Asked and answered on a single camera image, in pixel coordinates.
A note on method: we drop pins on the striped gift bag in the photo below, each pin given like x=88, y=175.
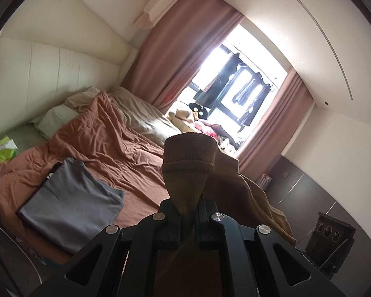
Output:
x=263, y=182

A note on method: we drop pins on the black and white plush toy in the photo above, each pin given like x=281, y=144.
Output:
x=227, y=145

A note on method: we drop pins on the green tissue box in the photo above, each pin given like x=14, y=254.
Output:
x=3, y=151

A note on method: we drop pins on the beige duvet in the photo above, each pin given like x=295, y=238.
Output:
x=142, y=114

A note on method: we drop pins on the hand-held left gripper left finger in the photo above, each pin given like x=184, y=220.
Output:
x=168, y=219

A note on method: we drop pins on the pale green bed sheet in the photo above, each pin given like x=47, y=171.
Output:
x=27, y=136

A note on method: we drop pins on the black round plush toy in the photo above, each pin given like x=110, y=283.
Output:
x=198, y=109

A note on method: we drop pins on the dark wardrobe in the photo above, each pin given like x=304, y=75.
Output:
x=312, y=185

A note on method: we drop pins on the orange-brown blanket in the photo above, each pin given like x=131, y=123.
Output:
x=95, y=136

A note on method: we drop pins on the grey folded shirt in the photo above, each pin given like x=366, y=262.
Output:
x=71, y=204

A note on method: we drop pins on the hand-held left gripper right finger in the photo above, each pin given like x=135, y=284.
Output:
x=204, y=219

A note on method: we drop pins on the brown printed t-shirt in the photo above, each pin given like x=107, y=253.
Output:
x=185, y=167

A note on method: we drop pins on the cream padded headboard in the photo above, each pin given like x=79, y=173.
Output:
x=49, y=68

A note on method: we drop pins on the white pillow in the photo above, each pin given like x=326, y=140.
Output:
x=55, y=119

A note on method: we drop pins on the brown plush toy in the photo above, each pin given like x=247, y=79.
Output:
x=182, y=117

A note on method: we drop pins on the white air conditioner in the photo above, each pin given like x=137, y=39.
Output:
x=164, y=0

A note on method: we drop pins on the beige pillow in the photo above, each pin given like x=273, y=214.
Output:
x=80, y=99

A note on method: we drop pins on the dark hanging garment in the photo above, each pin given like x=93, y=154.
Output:
x=250, y=99
x=216, y=89

